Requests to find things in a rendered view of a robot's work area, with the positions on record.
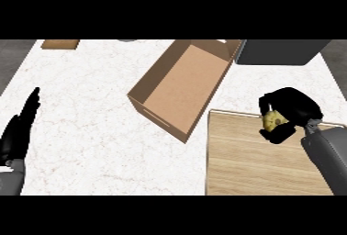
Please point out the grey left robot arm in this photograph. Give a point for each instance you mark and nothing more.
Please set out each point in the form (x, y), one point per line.
(9, 179)

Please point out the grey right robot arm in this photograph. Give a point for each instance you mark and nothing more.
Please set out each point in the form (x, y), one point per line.
(326, 156)

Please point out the open cardboard box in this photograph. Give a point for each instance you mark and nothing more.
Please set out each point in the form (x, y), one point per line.
(180, 88)

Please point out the pale wooden tray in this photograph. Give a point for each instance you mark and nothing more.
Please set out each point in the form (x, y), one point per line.
(261, 159)

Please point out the dark grey appliance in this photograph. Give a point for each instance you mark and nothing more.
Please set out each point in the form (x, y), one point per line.
(279, 51)

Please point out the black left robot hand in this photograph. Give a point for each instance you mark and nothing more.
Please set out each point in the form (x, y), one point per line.
(21, 128)

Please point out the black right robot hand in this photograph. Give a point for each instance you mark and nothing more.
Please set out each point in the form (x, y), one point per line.
(298, 105)

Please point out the yellow squash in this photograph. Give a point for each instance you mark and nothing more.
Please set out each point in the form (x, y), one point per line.
(273, 120)

